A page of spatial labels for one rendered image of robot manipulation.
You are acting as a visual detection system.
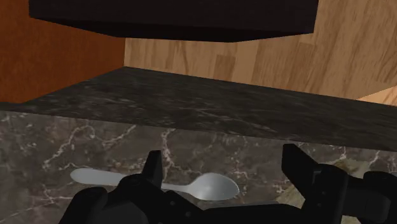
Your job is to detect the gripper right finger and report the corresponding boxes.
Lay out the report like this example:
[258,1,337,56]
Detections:
[281,143,397,224]

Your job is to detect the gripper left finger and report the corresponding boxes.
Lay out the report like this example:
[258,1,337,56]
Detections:
[59,150,204,224]

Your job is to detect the white plastic spoon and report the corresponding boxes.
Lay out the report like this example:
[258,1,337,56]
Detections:
[69,167,240,201]

